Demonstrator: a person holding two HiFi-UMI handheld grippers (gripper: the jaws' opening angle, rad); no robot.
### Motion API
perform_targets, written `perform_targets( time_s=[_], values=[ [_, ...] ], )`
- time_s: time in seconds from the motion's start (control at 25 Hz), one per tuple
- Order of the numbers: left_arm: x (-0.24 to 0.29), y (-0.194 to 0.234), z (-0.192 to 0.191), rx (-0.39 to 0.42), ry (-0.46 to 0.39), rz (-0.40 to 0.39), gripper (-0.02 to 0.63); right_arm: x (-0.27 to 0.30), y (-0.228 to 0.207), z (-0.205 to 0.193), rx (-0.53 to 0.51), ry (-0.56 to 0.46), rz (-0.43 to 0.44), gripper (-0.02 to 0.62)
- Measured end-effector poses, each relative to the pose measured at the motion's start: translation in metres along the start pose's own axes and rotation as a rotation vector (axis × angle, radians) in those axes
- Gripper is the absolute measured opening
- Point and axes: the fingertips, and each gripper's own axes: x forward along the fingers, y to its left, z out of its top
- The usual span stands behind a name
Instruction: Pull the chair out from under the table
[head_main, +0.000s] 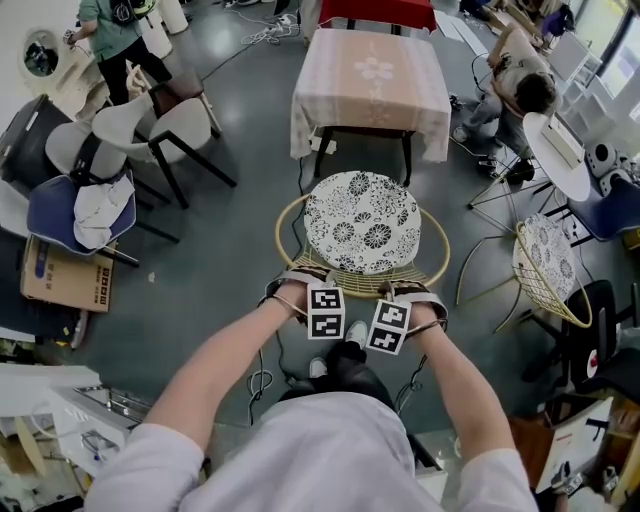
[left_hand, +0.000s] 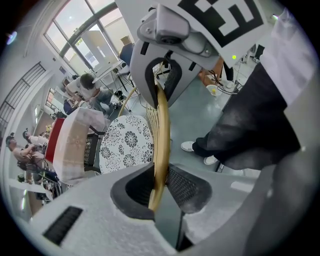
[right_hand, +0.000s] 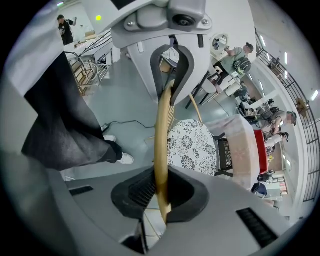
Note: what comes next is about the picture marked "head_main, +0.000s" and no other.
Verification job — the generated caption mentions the person's right hand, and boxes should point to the person's right hand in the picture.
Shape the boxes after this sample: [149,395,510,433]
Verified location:
[407,302,445,335]

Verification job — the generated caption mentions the brown seat wooden chair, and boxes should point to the brown seat wooden chair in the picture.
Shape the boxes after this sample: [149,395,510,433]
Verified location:
[127,64,222,139]

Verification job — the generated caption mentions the grey chair black legs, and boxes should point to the grey chair black legs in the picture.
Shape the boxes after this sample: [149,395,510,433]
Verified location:
[92,92,239,210]
[44,121,171,206]

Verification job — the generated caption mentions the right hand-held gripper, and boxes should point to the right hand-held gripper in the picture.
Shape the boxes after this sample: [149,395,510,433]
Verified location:
[364,279,450,357]

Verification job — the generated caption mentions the brown cardboard box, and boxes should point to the brown cardboard box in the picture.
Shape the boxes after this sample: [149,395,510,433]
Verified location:
[19,234,117,315]

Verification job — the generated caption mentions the white flat boards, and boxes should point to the white flat boards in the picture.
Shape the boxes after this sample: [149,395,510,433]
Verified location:
[434,9,489,54]

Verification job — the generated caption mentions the white crumpled cloth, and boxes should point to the white crumpled cloth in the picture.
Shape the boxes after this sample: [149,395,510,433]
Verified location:
[73,174,136,250]

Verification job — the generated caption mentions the person's left hand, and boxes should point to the person's left hand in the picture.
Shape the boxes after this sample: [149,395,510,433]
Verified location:
[272,283,309,321]

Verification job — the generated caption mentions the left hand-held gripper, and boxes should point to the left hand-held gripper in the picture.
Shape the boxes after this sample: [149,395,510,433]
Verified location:
[257,264,348,343]

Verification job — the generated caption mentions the person's black trousers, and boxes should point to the person's black trousers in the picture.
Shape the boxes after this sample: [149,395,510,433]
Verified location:
[277,339,396,411]

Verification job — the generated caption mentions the metal wire rack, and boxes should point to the metal wire rack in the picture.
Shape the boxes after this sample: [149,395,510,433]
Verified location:
[74,384,156,431]

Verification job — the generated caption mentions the person's right forearm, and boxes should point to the person's right forearm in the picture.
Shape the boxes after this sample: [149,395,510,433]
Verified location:
[407,322,519,471]

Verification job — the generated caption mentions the person's white shirt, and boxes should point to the person's white shirt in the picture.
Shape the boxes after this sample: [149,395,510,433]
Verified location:
[82,392,541,512]

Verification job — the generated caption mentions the red-brown wooden crate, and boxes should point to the red-brown wooden crate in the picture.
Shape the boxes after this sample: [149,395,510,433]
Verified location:
[507,414,556,491]

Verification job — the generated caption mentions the white cylinder stool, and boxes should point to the white cylinder stool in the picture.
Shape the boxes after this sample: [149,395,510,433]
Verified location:
[139,4,174,59]
[157,0,190,36]

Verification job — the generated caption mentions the white cabinet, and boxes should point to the white cabinet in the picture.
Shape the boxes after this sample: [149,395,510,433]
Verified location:
[0,362,141,481]

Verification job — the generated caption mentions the black tether cable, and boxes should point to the black tether cable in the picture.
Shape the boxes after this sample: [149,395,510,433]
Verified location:
[394,353,430,416]
[247,344,276,426]

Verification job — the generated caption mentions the white cables and power strip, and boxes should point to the white cables and power strip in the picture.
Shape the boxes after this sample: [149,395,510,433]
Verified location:
[224,0,304,46]

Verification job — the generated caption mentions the person's white right shoe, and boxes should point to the person's white right shoe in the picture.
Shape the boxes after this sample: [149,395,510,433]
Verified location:
[344,319,370,346]

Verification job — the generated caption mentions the white board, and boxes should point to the white board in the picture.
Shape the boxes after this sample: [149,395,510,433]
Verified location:
[537,397,614,496]

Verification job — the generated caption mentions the black case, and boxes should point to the black case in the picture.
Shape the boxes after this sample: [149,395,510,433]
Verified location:
[0,94,76,184]

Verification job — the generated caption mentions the person's left forearm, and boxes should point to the person's left forearm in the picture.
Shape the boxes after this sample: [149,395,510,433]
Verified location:
[142,299,306,451]

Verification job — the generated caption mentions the table with pink tablecloth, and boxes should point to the table with pink tablecloth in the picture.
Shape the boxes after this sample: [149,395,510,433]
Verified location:
[289,28,453,186]

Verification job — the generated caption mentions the black office chair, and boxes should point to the black office chair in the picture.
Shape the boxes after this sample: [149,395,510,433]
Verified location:
[519,278,640,396]

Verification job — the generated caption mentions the white rectangular box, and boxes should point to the white rectangular box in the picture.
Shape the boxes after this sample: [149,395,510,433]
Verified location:
[541,113,586,169]

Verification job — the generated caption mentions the white round table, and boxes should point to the white round table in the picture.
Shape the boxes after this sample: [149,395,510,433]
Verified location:
[467,112,592,229]

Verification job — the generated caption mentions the blue chair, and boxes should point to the blue chair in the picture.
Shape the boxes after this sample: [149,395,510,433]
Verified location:
[26,169,181,269]
[544,177,640,249]

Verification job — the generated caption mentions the beige board with round opening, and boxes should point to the beige board with round opening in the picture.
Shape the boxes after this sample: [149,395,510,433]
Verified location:
[19,27,111,121]

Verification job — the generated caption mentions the red-clothed table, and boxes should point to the red-clothed table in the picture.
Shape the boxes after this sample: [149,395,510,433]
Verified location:
[317,0,439,37]

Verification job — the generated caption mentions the white shelf unit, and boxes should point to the white shelf unit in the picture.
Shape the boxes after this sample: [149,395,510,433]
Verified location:
[547,32,626,146]

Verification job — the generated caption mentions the gold wire floral chair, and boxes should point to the gold wire floral chair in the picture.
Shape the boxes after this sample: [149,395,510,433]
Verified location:
[455,213,594,334]

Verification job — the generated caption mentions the white round speaker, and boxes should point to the white round speaker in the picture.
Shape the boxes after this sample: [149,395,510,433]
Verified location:
[598,168,634,199]
[584,143,621,179]

